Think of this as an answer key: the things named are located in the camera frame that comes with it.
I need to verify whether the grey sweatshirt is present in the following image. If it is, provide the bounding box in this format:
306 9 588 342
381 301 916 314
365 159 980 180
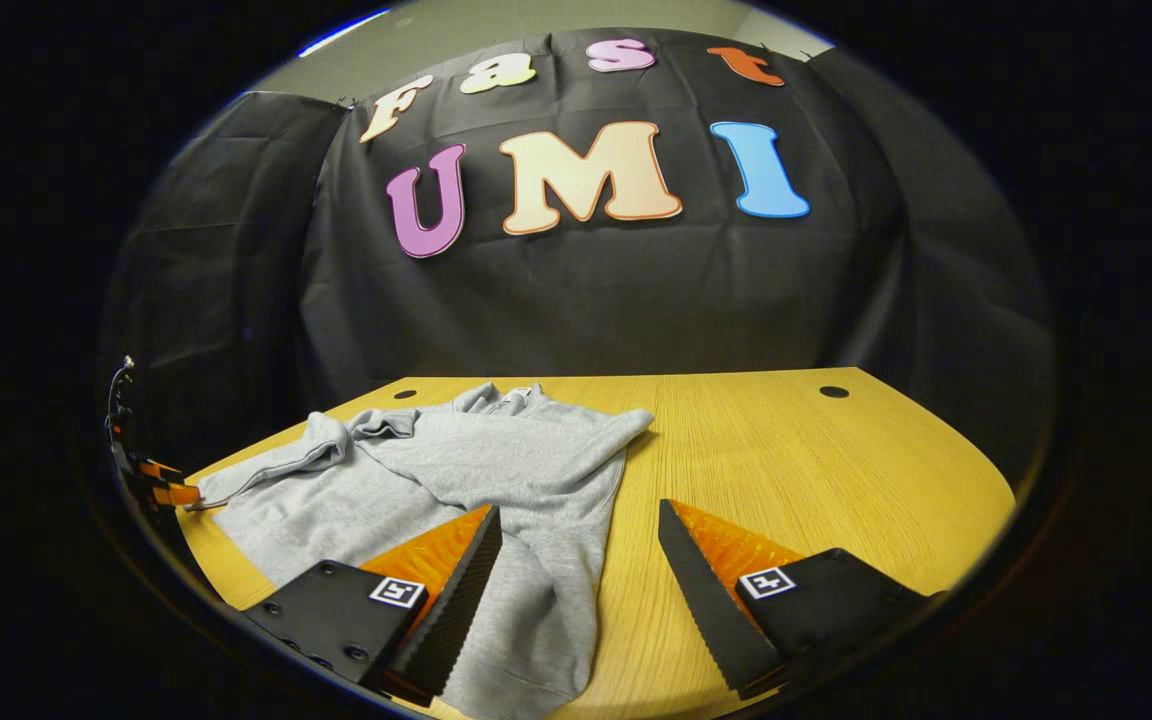
186 382 657 720

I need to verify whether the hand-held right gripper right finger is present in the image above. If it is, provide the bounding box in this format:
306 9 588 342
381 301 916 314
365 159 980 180
656 497 947 701

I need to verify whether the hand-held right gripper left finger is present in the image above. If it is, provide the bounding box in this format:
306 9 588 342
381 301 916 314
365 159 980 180
241 503 504 708

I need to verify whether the black backdrop cloth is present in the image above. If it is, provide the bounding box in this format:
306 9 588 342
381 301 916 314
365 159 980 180
101 28 1057 481

